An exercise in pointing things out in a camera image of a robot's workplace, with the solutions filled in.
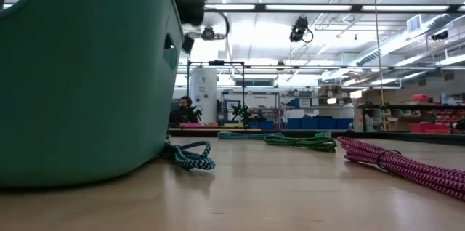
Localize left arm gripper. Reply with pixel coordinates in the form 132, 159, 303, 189
181, 33, 196, 54

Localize teal plastic bin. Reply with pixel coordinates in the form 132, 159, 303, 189
0, 0, 185, 189

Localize teal braided USB-C cable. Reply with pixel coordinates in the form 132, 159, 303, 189
217, 131, 284, 141

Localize blue braided USB-C cable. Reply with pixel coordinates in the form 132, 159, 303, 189
161, 139, 217, 171

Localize magenta braided USB-C cable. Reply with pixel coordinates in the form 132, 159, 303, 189
336, 135, 465, 203

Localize black hanging spotlight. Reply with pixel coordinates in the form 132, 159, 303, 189
201, 25, 217, 41
430, 30, 450, 41
288, 15, 314, 44

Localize white cylindrical tank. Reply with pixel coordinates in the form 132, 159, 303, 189
189, 67, 218, 123

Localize person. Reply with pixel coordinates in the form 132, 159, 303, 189
169, 95, 200, 126

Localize small robot with green light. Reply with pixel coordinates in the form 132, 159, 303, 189
231, 103, 268, 125

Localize black storage shelf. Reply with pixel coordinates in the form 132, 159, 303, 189
357, 102, 465, 134

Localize black gantry frame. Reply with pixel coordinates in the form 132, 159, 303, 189
187, 60, 246, 125

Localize black frame crossbeam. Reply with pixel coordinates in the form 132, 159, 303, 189
203, 2, 465, 15

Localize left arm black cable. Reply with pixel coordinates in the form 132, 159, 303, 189
188, 0, 231, 39

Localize black aluminium table frame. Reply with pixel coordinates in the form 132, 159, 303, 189
169, 127, 465, 147

